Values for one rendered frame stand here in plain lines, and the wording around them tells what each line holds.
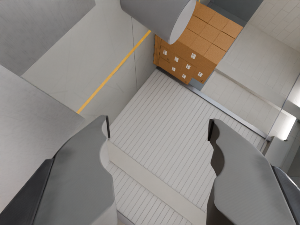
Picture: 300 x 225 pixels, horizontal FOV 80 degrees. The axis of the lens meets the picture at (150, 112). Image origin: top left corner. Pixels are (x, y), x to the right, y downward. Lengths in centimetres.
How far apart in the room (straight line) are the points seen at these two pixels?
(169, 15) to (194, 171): 312
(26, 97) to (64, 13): 18
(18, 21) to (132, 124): 377
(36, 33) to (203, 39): 287
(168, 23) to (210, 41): 146
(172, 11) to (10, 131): 156
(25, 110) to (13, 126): 4
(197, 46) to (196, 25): 39
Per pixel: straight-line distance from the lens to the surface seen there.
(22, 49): 37
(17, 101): 42
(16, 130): 48
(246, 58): 545
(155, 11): 184
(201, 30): 323
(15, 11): 34
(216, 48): 310
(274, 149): 476
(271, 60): 577
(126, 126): 403
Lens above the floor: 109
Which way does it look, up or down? 8 degrees down
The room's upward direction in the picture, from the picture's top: 125 degrees clockwise
